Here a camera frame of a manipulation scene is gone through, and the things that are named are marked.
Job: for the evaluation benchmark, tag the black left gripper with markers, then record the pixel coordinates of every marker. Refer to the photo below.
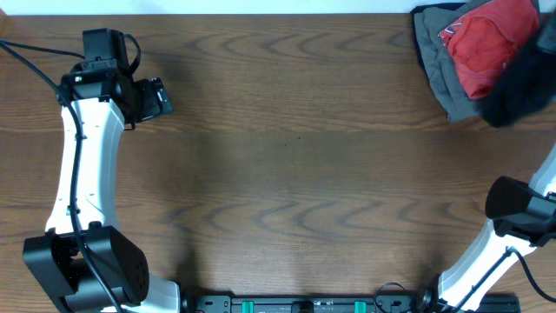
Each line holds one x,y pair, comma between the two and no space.
157,98

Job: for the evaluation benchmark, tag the black t-shirt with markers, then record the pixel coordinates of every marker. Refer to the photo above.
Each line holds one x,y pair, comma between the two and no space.
527,85

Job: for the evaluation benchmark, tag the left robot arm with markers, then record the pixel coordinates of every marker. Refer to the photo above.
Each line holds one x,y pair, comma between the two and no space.
82,260

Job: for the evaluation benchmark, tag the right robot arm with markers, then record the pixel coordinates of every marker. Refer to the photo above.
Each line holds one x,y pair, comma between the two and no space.
520,217

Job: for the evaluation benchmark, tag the folded grey garment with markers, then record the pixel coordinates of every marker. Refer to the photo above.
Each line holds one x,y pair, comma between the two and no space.
444,81

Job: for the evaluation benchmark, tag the crumpled red shirt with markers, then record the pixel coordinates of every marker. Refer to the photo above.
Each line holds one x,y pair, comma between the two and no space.
485,40

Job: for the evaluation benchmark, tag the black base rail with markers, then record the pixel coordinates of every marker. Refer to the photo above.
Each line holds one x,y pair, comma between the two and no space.
230,304

